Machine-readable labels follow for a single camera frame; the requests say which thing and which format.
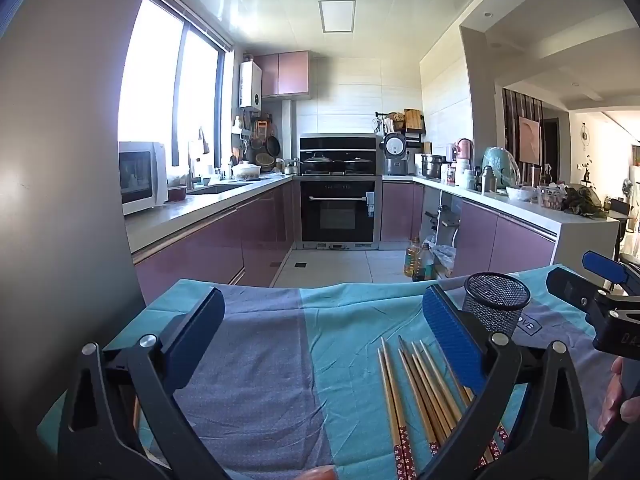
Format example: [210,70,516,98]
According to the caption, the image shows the white rice cooker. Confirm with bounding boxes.
[382,132,408,176]

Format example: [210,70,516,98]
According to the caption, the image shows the bunch of wooden chopsticks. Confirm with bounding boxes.
[376,335,511,480]

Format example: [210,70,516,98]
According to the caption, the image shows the black built-in oven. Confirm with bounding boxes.
[299,176,383,251]

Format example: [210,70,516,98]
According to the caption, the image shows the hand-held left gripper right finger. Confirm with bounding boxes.
[420,284,591,480]

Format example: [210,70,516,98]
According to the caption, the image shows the framed wall picture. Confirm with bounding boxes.
[518,116,542,165]

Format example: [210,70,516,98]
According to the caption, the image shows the square ceiling light panel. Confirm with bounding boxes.
[318,0,357,33]

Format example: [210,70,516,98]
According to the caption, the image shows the teal and grey tablecloth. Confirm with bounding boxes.
[37,265,621,480]

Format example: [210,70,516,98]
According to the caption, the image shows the purple sink counter cabinets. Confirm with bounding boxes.
[125,175,301,306]

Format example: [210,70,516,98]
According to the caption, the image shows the black mesh utensil holder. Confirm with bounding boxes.
[464,272,532,341]

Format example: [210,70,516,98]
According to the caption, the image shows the steel stockpot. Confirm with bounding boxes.
[421,154,446,179]

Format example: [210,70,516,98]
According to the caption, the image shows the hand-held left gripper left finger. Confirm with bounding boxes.
[57,287,226,480]

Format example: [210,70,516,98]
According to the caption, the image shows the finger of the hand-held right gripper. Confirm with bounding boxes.
[546,267,621,323]
[581,251,640,301]

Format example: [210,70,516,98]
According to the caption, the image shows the white microwave oven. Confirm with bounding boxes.
[118,141,169,217]

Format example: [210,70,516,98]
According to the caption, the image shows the mint green air fryer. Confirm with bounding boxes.
[482,146,521,191]

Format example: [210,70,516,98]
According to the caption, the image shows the clear egg container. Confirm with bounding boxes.
[537,186,566,209]

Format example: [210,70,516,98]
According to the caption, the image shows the grey refrigerator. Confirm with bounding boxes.
[0,0,161,441]

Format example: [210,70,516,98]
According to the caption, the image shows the purple wall cabinet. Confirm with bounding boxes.
[255,51,312,99]

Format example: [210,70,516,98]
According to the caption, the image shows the green leafy vegetables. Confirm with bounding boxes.
[562,185,608,220]

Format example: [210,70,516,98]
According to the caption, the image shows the kitchen window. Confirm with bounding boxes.
[118,0,235,171]

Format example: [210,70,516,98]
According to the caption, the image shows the black range hood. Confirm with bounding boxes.
[300,134,383,153]

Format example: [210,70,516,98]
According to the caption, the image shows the person's right hand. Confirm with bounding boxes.
[600,359,640,433]

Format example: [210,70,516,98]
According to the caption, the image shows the yellow cooking oil bottle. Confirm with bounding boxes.
[404,237,422,278]

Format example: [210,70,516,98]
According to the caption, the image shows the white wall water heater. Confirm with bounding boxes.
[239,60,263,111]

